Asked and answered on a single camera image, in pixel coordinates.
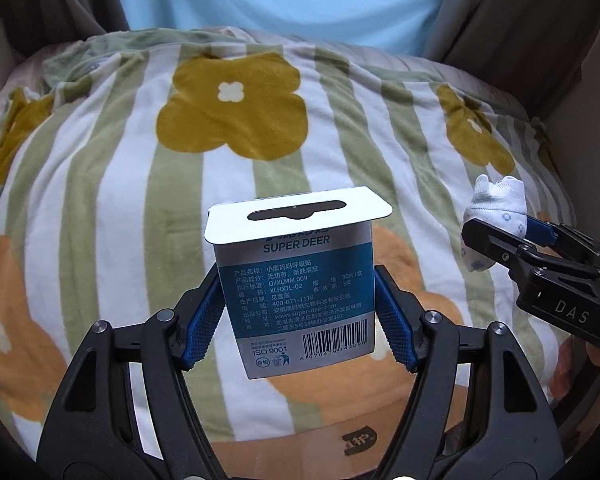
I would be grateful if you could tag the white patterned baby sock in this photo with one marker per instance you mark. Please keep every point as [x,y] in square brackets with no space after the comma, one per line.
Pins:
[500,205]

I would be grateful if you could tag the green striped floral blanket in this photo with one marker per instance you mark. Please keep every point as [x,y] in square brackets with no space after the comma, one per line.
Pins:
[130,185]

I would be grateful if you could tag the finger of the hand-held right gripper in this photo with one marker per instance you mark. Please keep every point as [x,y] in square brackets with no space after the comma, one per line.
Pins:
[500,245]
[545,232]

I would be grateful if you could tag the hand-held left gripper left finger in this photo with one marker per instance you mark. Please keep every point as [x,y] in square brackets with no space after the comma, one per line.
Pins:
[205,325]

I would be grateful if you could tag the brown cardboard box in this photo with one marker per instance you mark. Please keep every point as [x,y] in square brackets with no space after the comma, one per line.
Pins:
[330,442]

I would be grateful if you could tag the blue and white carton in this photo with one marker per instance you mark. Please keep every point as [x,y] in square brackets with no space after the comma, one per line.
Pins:
[295,300]

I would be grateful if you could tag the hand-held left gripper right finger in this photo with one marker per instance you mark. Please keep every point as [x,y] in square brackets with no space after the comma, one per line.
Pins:
[395,325]

